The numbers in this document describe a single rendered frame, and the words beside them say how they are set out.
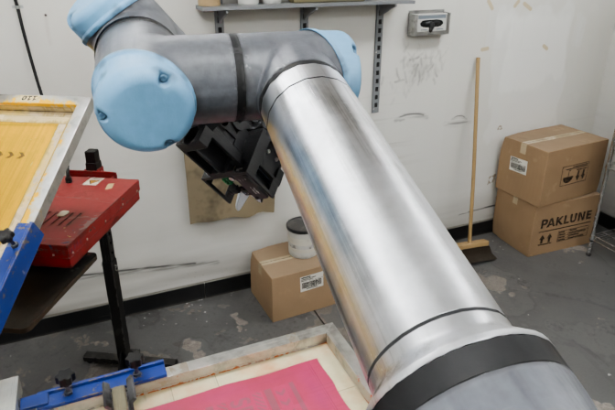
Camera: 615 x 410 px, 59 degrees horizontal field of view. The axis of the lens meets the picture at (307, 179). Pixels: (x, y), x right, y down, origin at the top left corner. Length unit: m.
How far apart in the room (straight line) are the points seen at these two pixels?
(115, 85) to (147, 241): 2.86
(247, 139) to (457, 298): 0.40
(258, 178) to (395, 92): 2.93
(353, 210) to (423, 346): 0.09
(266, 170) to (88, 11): 0.24
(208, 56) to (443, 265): 0.26
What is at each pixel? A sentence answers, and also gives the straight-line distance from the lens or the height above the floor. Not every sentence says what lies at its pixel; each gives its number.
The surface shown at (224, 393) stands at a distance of 1.49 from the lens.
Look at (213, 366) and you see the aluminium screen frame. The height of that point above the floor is 0.98.
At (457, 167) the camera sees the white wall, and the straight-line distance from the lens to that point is 3.98.
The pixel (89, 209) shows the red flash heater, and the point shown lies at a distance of 2.18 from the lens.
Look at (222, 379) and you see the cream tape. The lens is 1.53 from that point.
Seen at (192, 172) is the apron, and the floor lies 0.87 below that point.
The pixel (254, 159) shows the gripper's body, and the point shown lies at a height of 1.78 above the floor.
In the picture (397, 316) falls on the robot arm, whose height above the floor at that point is 1.83.
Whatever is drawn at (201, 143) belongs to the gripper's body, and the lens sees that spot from 0.57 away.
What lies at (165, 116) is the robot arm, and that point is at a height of 1.87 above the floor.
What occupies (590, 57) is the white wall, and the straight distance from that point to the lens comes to 4.57.
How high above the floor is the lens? 1.98
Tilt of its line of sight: 22 degrees down
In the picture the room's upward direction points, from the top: straight up
